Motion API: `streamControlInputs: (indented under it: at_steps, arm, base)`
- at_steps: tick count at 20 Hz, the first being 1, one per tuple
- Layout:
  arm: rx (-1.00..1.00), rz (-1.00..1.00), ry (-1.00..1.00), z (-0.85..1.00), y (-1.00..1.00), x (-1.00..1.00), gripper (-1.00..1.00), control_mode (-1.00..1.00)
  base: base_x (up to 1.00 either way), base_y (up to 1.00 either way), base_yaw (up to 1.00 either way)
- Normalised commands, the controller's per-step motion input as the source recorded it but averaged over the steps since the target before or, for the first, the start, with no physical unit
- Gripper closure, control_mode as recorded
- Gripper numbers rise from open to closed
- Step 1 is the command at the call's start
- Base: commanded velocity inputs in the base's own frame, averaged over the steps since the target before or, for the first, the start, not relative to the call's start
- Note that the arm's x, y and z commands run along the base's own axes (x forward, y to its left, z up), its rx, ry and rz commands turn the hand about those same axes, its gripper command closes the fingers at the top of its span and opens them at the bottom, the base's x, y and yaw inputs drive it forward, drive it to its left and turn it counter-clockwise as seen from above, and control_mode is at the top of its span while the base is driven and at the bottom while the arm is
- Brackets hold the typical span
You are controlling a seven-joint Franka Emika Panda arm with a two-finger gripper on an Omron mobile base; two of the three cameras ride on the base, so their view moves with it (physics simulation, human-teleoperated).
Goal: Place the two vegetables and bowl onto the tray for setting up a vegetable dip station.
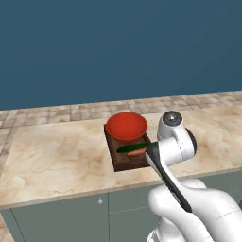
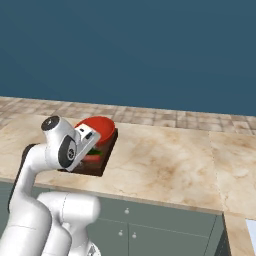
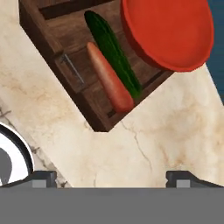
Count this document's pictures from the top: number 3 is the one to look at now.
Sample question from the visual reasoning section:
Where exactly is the red bowl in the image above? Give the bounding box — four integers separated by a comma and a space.
120, 0, 215, 73

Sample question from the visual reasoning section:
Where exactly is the dark wooden tray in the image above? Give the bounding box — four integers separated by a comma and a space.
18, 0, 175, 133

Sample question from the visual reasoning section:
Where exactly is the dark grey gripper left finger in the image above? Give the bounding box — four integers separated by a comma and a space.
2, 171, 58, 189

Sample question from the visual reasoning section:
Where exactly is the thin metal tray handle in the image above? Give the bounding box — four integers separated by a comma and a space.
61, 53, 86, 85

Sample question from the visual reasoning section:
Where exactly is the white round black-rimmed object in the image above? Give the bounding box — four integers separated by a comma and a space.
0, 122, 35, 187

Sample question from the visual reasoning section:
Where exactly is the orange carrot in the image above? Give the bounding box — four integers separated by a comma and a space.
86, 41, 135, 114

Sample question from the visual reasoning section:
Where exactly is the green cucumber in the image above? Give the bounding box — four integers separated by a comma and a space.
83, 10, 143, 100

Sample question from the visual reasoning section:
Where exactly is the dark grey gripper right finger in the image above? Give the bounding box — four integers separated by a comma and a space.
165, 171, 224, 189

